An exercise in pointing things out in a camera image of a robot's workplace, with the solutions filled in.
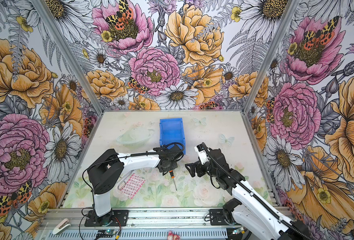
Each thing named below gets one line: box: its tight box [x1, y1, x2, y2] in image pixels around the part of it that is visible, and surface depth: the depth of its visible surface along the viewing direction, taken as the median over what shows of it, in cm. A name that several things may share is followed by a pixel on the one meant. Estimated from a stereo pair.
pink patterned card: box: [120, 173, 146, 200], surface depth 86 cm
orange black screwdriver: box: [169, 170, 178, 191], surface depth 89 cm
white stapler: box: [52, 218, 71, 235], surface depth 72 cm
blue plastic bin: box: [159, 117, 186, 155], surface depth 107 cm
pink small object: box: [167, 230, 181, 240], surface depth 68 cm
